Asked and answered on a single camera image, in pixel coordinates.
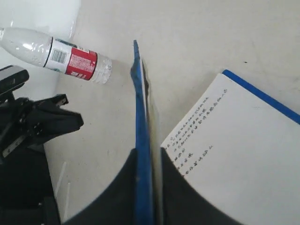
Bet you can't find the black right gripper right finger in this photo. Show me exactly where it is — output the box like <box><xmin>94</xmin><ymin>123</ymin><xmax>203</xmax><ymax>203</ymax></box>
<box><xmin>161</xmin><ymin>148</ymin><xmax>240</xmax><ymax>225</ymax></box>

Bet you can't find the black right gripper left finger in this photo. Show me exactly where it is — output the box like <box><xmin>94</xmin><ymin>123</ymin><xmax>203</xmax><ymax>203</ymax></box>
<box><xmin>64</xmin><ymin>149</ymin><xmax>137</xmax><ymax>225</ymax></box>

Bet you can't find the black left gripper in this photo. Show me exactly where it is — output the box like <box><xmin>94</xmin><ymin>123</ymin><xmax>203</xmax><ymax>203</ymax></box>
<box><xmin>0</xmin><ymin>94</ymin><xmax>84</xmax><ymax>225</ymax></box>

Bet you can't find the clear plastic water bottle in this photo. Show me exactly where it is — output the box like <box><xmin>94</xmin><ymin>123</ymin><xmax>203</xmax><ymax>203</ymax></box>
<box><xmin>0</xmin><ymin>27</ymin><xmax>112</xmax><ymax>83</ymax></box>

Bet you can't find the blue ring binder notebook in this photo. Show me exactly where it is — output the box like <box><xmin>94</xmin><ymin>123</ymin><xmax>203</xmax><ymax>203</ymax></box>
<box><xmin>130</xmin><ymin>42</ymin><xmax>300</xmax><ymax>225</ymax></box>

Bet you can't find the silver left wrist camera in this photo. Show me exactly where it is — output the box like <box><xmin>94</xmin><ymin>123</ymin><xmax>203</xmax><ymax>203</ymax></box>
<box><xmin>0</xmin><ymin>65</ymin><xmax>30</xmax><ymax>95</ymax></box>

